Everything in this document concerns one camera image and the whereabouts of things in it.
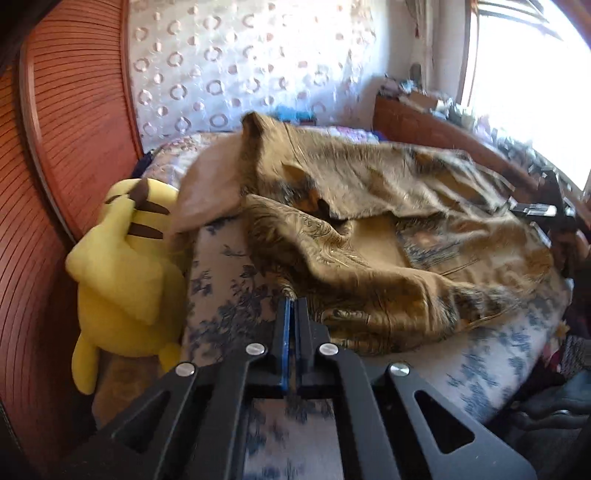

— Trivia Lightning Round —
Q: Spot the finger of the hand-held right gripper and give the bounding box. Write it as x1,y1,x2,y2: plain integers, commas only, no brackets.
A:
509,198,558,219

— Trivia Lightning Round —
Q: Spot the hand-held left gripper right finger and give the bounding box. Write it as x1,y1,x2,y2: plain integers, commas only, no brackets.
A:
293,298,539,480

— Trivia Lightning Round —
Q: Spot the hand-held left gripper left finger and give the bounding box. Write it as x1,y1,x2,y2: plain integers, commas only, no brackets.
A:
55,298,293,480

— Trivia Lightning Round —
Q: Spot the golden patterned garment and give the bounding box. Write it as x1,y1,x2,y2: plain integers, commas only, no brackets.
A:
240,111,555,357

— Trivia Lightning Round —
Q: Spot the blue floral bed sheet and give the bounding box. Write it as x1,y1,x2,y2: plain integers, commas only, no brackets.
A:
92,216,574,480

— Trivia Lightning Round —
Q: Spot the wooden framed window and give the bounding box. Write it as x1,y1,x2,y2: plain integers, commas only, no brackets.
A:
461,0,591,191

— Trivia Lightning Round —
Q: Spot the long wooden cabinet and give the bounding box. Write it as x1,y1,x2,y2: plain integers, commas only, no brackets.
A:
372,93,555,188

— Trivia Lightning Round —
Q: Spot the dark red cloth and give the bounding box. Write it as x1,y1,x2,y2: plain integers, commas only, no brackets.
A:
545,318,591,380

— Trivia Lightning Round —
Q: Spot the cardboard box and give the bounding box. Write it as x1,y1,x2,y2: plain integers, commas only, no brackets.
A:
405,89,445,112

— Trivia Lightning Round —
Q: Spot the pink pillow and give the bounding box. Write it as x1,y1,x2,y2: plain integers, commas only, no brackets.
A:
172,134,251,232

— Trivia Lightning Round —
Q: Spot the yellow plush toy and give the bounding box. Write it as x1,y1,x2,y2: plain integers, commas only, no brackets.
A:
65,178,191,396

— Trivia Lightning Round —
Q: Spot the dark grey cloth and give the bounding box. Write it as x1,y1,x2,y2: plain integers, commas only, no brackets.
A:
508,378,591,462

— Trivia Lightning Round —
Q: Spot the floral quilt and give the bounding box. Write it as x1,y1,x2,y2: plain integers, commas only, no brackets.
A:
141,124,384,182

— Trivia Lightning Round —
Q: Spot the blue box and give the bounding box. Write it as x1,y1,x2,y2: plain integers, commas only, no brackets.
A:
274,104,320,127

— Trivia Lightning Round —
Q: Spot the circle patterned curtain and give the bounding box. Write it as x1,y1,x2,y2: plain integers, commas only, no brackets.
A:
127,0,393,149

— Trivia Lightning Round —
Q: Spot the wooden headboard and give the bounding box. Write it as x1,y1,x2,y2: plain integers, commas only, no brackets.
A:
0,0,145,462

